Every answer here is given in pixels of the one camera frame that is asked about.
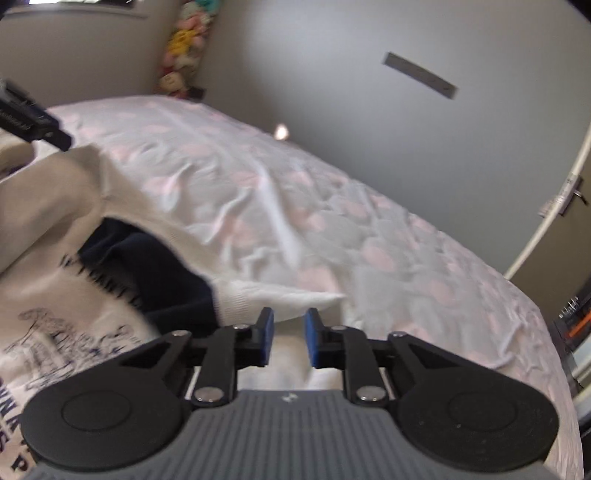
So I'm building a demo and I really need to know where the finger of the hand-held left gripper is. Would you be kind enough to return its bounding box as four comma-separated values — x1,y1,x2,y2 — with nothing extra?
0,102,73,151
0,78,35,110

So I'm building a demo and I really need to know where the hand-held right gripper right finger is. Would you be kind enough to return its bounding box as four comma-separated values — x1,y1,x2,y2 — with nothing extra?
305,308,455,409

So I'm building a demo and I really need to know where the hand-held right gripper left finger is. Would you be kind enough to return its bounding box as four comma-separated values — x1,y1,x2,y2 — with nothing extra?
119,307,276,409

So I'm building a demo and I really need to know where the cream printed sweatshirt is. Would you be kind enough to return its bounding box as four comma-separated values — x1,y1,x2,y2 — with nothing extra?
0,131,345,468

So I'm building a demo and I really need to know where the window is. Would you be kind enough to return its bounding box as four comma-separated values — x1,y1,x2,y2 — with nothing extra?
0,0,149,19

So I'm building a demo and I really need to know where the white pink-dotted bed cover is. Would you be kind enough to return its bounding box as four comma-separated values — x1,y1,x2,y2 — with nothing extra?
46,95,585,480

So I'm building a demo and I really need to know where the column of plush toys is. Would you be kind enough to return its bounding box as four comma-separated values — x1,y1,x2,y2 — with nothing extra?
158,0,219,99

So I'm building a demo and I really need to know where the dark shelf unit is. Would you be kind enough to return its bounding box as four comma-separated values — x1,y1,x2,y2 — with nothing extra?
551,277,591,393

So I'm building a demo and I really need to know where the white door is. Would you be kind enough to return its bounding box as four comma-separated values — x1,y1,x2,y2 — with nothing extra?
505,134,591,280

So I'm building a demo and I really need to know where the grey wall strip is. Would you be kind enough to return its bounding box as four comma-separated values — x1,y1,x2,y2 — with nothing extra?
382,52,459,100

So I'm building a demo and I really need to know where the metal door handle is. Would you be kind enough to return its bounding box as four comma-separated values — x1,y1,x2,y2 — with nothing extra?
539,178,590,216

